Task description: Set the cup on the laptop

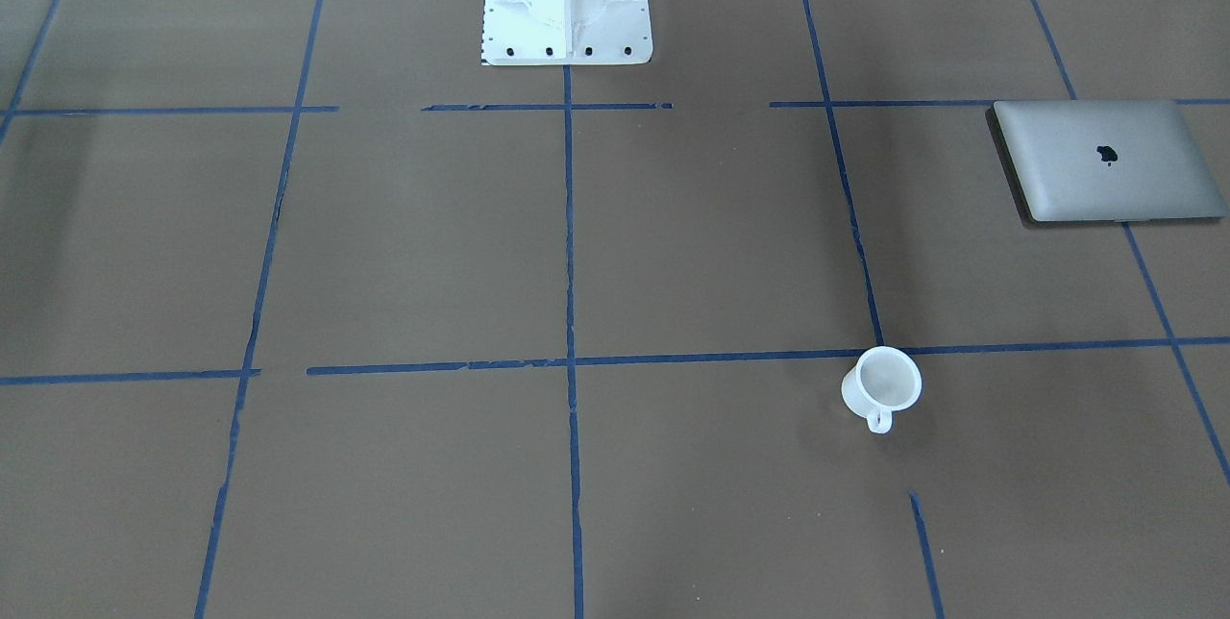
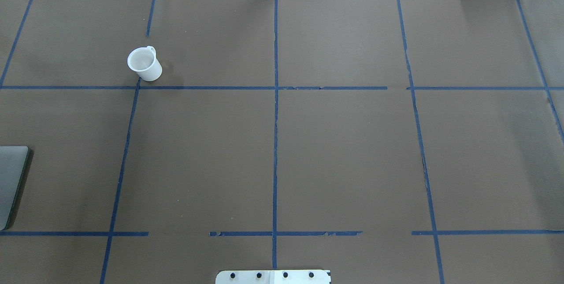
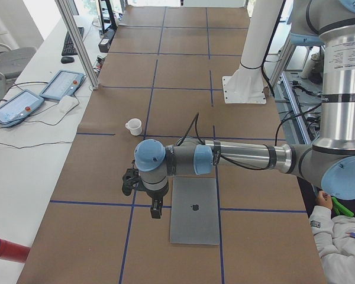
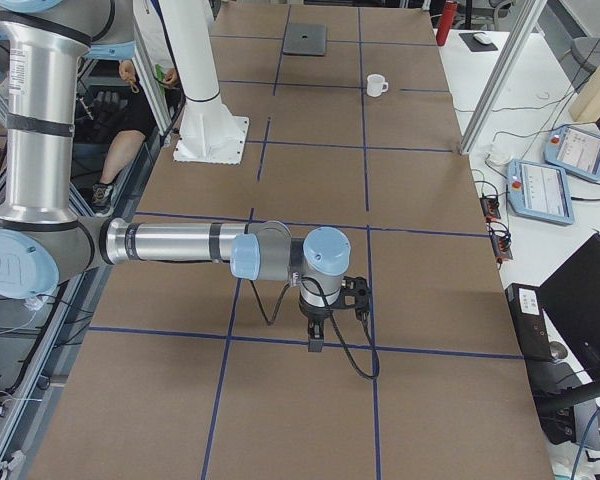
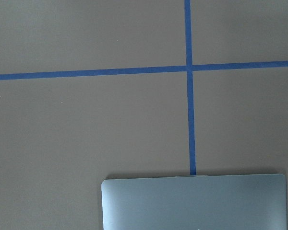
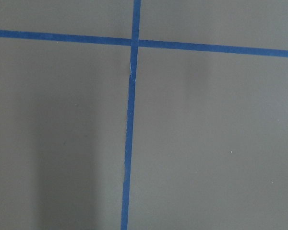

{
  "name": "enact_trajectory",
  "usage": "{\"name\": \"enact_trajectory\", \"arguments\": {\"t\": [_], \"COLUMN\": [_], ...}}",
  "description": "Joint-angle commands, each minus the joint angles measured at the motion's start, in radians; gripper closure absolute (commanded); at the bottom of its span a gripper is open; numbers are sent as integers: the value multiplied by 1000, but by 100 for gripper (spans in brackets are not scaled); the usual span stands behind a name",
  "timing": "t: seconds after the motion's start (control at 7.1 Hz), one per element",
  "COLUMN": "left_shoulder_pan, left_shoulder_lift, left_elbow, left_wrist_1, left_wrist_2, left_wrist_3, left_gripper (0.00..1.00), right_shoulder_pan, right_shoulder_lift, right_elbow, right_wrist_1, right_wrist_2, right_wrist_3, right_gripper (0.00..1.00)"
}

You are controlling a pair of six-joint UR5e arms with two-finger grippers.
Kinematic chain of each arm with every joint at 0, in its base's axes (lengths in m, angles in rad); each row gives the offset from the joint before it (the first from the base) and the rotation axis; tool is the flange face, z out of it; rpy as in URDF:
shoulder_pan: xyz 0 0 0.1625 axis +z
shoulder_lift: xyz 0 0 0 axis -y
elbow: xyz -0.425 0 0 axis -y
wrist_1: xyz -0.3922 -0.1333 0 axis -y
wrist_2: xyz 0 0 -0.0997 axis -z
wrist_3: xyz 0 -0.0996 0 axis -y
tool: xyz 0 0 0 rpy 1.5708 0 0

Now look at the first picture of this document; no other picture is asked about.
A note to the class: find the grey closed laptop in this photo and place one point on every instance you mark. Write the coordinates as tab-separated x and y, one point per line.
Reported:
1106	160

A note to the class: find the white plastic cup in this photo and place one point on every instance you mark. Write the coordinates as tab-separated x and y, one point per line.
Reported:
883	381

